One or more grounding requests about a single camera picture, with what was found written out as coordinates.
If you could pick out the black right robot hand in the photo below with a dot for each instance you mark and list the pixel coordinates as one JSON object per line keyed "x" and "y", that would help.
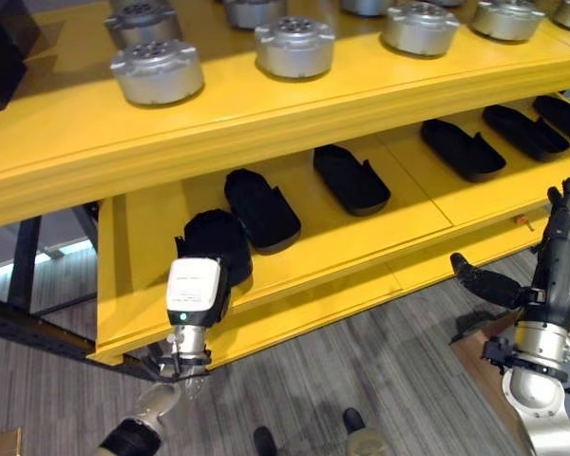
{"x": 551, "y": 266}

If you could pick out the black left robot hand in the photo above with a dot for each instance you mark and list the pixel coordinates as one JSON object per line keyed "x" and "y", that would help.
{"x": 192, "y": 290}

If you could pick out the black sole-shaped part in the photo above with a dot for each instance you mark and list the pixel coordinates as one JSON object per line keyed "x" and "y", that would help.
{"x": 461, "y": 149}
{"x": 351, "y": 180}
{"x": 263, "y": 209}
{"x": 565, "y": 119}
{"x": 525, "y": 133}
{"x": 218, "y": 237}

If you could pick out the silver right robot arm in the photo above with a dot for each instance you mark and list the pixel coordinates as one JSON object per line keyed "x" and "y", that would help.
{"x": 537, "y": 380}

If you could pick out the brown cardboard box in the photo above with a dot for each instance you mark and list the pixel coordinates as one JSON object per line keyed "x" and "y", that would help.
{"x": 484, "y": 366}

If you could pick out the yellow shelf board with soles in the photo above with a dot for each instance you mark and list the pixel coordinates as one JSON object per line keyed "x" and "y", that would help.
{"x": 313, "y": 266}

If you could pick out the black box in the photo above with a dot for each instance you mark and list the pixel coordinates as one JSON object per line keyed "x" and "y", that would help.
{"x": 2, "y": 62}

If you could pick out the small orange clip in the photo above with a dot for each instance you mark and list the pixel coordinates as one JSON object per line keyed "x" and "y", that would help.
{"x": 522, "y": 221}

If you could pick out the dark left robot foot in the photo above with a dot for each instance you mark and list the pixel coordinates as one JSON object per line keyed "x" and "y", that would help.
{"x": 264, "y": 442}

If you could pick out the dark robot foot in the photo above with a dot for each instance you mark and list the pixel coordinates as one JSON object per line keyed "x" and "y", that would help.
{"x": 354, "y": 420}
{"x": 264, "y": 442}

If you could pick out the dark right robot foot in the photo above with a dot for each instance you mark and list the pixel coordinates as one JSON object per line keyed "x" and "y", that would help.
{"x": 354, "y": 420}

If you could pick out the silver right robot leg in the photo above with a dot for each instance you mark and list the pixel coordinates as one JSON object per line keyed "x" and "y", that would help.
{"x": 368, "y": 442}

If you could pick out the small cardboard piece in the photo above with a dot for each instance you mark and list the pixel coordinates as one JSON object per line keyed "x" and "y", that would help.
{"x": 5, "y": 442}

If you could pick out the black metal shelf frame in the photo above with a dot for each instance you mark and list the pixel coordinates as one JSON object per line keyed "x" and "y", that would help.
{"x": 24, "y": 266}

